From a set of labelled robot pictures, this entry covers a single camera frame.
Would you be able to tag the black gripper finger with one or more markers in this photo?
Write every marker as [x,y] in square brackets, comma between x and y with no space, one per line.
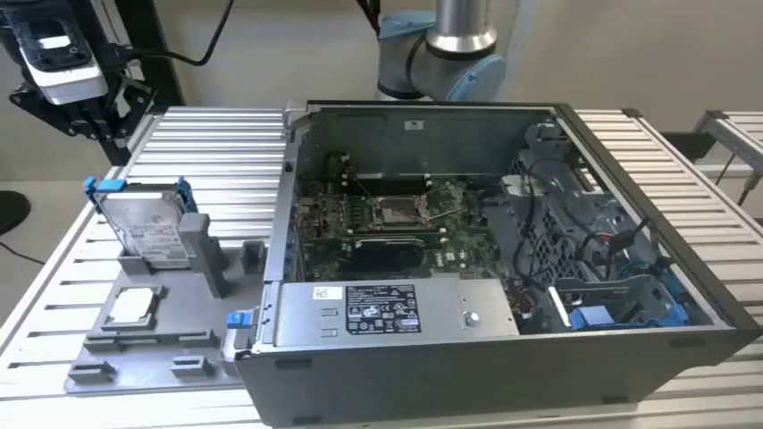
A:
[41,107]
[133,96]

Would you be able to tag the hard disk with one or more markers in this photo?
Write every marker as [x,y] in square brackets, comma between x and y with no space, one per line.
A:
[143,223]

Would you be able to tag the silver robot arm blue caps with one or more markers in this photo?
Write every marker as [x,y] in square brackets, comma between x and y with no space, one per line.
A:
[440,53]

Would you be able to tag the grey metal disk bay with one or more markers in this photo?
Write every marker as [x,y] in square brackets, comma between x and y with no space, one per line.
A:
[554,250]

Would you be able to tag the black round chair base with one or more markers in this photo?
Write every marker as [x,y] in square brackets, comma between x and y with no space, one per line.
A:
[12,212]

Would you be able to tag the black RAM slot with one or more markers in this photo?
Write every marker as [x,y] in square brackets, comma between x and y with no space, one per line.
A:
[387,181]
[394,232]

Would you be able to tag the silver CPU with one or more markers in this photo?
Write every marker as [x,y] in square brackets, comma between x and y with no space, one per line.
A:
[132,306]

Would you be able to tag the CPU socket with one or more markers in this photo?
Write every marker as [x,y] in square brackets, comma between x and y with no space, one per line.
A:
[396,210]

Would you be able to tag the blue case latch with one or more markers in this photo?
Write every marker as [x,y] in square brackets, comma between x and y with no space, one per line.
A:
[237,320]

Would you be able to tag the grey parts rack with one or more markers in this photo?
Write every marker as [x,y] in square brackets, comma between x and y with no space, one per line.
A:
[179,330]

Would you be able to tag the thin metal locking lever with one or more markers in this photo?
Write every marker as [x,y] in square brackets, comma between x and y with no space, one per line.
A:
[447,211]

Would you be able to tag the green motherboard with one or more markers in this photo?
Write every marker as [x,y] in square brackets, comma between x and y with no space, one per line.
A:
[471,250]

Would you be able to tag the grey power supply with label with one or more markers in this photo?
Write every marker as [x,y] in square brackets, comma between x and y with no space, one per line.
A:
[444,313]

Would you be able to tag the open black PC case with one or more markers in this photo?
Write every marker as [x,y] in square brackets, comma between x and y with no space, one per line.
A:
[418,384]

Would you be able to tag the blue carrier inside case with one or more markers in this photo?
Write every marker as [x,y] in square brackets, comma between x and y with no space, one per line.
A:
[590,319]

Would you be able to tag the black box under table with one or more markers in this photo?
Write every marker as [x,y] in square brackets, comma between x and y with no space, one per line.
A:
[686,146]

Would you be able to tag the aluminium side table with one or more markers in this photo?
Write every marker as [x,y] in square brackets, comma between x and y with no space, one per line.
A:
[736,134]

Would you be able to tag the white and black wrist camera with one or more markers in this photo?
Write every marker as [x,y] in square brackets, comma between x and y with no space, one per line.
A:
[65,76]

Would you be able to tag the black vertical post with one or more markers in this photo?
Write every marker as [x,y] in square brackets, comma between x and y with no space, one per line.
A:
[155,27]

